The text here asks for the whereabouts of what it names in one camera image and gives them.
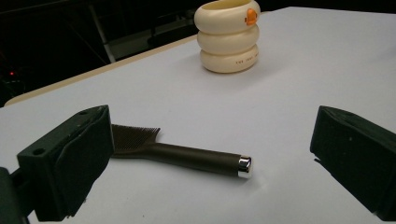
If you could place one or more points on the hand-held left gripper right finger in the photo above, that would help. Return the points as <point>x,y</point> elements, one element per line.
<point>358,155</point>

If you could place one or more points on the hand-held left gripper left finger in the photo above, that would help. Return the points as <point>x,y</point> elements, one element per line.
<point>65,168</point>

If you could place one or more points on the dark brown comb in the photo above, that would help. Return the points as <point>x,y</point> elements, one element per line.
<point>193,158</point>

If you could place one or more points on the cream ringed cup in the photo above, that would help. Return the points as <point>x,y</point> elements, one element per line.
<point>224,46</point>

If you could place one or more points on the white board sheet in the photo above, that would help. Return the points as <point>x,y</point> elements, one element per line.
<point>280,109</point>

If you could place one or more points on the wooden table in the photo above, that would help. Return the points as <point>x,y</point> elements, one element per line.
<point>93,73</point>

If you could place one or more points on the metal stand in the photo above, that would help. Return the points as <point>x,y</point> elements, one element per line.
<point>102,37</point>

